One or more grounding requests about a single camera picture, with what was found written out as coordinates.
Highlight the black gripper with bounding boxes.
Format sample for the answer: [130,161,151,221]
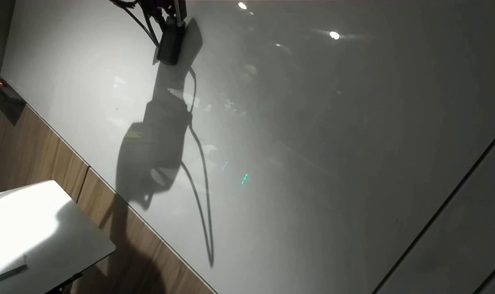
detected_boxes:
[138,0,189,30]

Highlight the large white whiteboard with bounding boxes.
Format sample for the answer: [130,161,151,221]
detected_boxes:
[0,0,495,294]

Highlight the black marker holder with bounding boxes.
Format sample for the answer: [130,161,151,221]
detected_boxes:
[0,77,25,110]

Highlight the white rounded side table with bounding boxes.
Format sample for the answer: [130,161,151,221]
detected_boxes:
[0,179,117,294]

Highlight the long dark pen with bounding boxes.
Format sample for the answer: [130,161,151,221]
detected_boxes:
[0,264,29,290]

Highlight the grey adjoining board panel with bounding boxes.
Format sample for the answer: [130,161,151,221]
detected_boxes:
[372,126,495,294]

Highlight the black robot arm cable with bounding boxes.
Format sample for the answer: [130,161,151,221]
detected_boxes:
[107,0,166,48]

